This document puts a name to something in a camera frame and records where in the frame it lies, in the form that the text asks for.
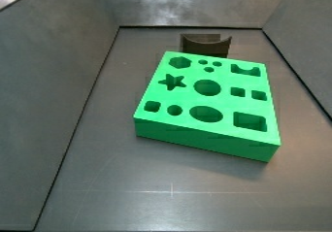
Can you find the green shape sorter board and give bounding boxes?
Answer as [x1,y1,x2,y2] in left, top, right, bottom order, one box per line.
[134,51,282,162]

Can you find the black curved cradle stand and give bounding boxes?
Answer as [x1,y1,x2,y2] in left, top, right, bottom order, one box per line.
[180,34,232,58]

